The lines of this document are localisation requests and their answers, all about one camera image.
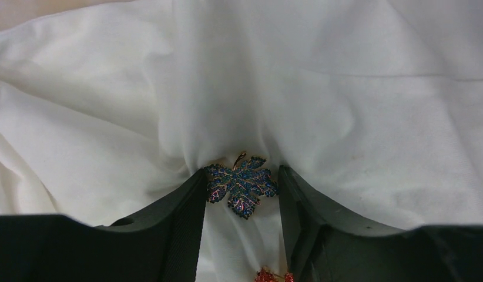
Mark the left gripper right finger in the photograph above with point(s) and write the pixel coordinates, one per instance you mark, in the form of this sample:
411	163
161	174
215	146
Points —
325	241

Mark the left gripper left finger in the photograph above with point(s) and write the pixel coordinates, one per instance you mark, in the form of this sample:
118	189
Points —
157	243

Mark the blue leaf brooch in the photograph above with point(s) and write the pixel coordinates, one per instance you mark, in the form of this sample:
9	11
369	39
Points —
241	185

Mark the white garment with blue print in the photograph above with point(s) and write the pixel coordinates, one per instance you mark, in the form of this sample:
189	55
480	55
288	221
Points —
376	104

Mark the orange leaf brooch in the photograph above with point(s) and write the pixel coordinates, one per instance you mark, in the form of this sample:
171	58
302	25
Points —
266	275

